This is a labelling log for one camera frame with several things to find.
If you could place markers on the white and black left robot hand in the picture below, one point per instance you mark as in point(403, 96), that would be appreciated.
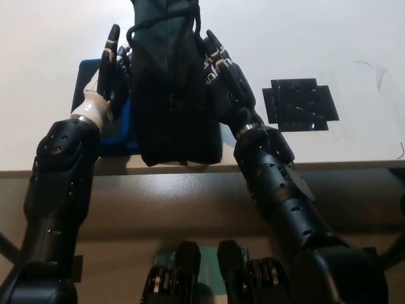
point(109, 82)

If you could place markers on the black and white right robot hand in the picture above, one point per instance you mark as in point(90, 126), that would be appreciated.
point(229, 88)

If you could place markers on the black notebook case blue trim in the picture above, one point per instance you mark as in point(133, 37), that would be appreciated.
point(118, 144)

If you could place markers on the black tape square marker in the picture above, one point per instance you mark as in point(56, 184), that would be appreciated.
point(300, 104)

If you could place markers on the robot legs and feet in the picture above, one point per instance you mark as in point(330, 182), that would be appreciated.
point(221, 278)

